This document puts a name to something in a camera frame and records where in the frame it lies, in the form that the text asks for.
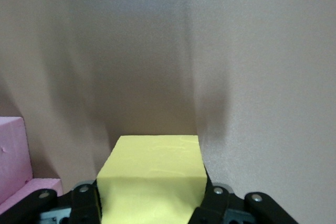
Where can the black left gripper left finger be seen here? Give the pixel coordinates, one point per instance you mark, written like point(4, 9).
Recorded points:
point(85, 205)

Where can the pink foam cube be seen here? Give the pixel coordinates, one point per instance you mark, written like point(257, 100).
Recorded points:
point(13, 155)
point(44, 183)

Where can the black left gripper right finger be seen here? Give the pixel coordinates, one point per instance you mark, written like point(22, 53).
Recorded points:
point(212, 205)

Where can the yellow foam cube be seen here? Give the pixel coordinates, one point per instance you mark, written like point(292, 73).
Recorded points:
point(152, 176)

